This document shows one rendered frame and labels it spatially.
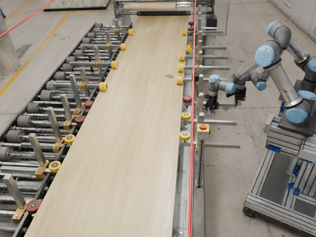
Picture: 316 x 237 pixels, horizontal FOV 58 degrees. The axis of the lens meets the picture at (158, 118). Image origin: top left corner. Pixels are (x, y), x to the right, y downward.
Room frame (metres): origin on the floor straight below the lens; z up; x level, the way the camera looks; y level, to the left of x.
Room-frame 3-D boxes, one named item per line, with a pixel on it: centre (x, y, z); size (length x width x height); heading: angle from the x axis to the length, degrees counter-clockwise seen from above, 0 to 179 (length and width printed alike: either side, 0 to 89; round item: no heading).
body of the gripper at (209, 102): (1.80, -0.43, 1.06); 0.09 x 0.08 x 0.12; 12
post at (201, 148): (1.29, -0.26, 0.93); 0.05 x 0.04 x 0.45; 172
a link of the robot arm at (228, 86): (1.76, -0.52, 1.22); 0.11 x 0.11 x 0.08; 51
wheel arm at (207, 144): (1.58, -0.39, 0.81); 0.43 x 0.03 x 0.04; 82
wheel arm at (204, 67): (2.57, -0.50, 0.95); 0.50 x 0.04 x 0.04; 82
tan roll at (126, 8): (4.46, -0.16, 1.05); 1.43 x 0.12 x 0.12; 82
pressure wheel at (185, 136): (1.61, -0.20, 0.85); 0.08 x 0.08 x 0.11
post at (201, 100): (1.80, -0.34, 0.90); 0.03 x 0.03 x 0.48; 82
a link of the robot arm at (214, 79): (1.81, -0.43, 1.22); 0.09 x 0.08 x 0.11; 51
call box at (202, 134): (1.30, -0.26, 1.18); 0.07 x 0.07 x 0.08; 82
